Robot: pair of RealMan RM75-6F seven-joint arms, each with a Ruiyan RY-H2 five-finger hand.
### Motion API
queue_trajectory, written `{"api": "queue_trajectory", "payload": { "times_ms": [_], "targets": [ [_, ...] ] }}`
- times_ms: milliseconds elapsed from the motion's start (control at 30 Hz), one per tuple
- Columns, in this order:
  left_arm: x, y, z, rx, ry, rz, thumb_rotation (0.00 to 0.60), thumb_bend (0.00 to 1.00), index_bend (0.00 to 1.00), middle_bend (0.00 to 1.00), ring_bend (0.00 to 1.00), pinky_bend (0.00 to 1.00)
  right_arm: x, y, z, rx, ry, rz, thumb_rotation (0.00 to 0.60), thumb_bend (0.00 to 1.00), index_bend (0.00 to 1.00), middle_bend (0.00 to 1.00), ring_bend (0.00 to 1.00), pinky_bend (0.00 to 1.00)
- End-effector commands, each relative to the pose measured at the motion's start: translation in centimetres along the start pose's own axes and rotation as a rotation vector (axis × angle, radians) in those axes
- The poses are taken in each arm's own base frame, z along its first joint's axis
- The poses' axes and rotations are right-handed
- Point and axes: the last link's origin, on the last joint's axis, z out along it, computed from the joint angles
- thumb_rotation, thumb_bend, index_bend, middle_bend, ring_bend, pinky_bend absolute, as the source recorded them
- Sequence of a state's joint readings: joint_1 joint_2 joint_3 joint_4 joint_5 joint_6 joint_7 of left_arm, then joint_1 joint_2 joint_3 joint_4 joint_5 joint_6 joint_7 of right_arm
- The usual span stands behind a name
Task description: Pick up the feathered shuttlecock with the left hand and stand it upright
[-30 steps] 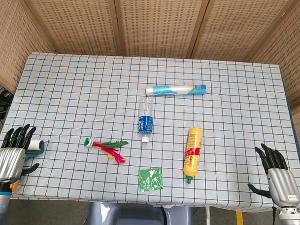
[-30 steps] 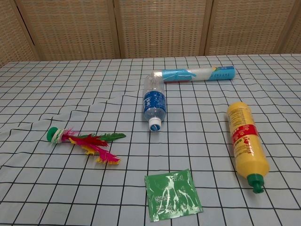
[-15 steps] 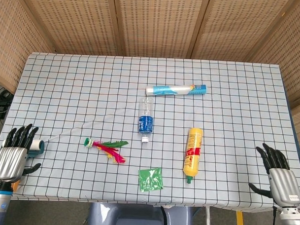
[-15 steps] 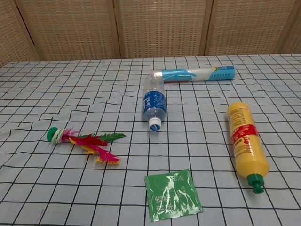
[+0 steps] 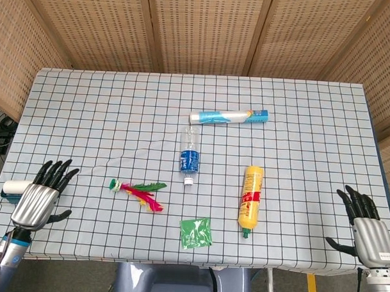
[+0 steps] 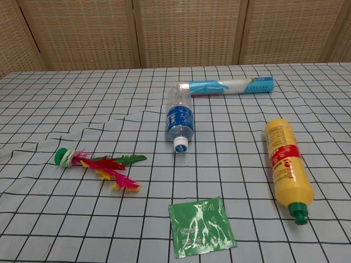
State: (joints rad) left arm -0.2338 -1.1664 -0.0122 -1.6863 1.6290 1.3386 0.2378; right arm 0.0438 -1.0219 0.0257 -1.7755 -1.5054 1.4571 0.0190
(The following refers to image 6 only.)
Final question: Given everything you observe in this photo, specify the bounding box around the yellow bottle green cap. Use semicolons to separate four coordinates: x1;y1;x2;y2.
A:
264;118;315;226

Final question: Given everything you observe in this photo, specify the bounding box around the clear water bottle blue label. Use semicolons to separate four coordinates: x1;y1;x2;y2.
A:
166;84;196;155

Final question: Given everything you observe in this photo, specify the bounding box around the colourful plastic toy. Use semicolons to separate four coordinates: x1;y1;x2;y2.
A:
54;147;148;193

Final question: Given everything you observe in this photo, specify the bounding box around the woven bamboo folding screen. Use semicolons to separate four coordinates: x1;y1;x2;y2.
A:
0;0;351;79

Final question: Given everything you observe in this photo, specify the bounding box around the blue checked tablecloth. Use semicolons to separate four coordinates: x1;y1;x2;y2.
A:
0;62;351;263

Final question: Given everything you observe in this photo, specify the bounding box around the rolled plastic bags blue wrapper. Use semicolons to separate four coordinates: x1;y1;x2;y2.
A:
178;76;276;98

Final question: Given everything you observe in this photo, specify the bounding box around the green tea sachet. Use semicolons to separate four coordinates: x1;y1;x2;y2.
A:
168;195;237;259

